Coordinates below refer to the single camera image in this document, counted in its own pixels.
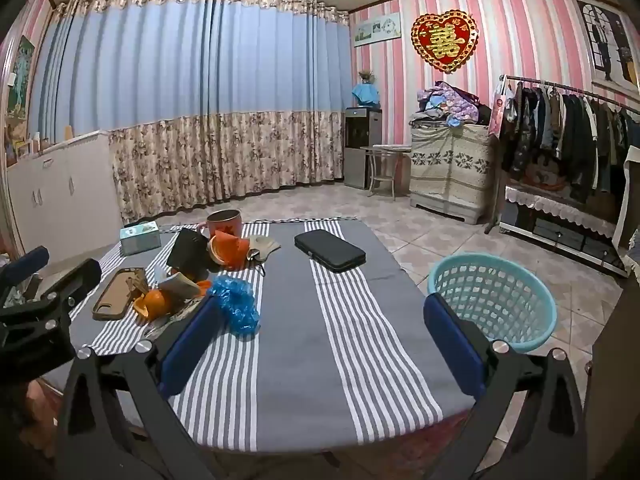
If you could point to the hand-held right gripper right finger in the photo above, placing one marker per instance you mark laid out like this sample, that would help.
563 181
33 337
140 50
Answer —
452 345

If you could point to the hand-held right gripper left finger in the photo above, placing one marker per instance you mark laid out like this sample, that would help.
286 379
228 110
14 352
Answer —
187 345

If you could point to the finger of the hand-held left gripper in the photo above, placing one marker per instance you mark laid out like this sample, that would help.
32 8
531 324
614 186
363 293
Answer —
75 280
25 262

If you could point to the orange fruit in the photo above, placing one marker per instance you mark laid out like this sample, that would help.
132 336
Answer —
155 302

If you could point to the teal plastic basket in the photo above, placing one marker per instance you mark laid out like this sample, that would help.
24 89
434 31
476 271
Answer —
495 305

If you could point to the paper packet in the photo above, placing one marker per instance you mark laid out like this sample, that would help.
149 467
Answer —
182 285

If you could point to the blue plastic bag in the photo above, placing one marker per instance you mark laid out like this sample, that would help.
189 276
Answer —
235 302

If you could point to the black pouch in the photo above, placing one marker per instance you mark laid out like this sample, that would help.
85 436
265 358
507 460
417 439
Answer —
187 255

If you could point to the cream bowl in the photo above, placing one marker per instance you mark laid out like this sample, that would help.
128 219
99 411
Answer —
214 251

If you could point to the orange plastic bag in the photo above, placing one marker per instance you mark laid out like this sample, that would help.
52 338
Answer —
232 250

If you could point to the brown phone case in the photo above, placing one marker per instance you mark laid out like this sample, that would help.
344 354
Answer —
112 297

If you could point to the white cabinet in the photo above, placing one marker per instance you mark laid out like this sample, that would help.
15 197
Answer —
55 200

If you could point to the teal tissue box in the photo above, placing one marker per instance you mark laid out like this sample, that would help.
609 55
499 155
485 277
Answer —
140 240

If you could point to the grey striped tablecloth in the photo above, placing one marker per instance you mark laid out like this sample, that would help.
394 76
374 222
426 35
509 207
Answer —
300 335

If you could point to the pink mug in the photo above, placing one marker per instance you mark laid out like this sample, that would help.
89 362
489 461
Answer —
225 222

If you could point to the low dark cabinet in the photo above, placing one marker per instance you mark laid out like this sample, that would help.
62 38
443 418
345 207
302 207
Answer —
560 237

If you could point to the black zip case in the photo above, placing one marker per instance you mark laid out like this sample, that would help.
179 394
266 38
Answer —
330 250

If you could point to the dark wooden furniture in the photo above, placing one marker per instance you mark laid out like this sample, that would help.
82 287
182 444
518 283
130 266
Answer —
617 385

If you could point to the white lace cloth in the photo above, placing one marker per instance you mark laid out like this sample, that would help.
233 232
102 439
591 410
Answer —
550 205

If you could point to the cabinet with patterned cover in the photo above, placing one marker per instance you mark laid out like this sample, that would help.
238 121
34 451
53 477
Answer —
450 170

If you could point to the grey water dispenser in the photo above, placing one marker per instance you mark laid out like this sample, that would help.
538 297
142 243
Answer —
362 145

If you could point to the brown cloth with cream trim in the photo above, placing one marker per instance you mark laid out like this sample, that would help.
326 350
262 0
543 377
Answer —
631 200

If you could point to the blue and floral curtain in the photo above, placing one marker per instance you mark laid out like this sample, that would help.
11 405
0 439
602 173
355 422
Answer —
200 85

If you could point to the pink hanging bag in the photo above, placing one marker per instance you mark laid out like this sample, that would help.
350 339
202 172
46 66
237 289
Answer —
497 115

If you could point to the row of hanging clothes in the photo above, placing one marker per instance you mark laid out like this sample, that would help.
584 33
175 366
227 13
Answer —
565 135

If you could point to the pile of clothes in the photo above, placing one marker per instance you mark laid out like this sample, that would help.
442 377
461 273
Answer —
450 102

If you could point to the blue cloth cover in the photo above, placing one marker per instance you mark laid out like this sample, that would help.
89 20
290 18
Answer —
365 94

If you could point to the metal clothes rack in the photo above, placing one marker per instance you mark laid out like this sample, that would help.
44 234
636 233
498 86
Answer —
550 86

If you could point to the small potted plant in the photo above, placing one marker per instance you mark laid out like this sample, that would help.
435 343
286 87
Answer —
366 76

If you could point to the window scene poster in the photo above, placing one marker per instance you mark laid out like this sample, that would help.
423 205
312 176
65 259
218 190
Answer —
607 45

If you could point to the wall poster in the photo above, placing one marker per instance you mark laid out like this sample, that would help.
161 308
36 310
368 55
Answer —
20 80

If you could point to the red heart wall decoration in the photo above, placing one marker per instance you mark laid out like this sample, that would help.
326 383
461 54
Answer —
444 40

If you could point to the landscape wall picture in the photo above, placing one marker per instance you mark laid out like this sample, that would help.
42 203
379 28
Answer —
377 27

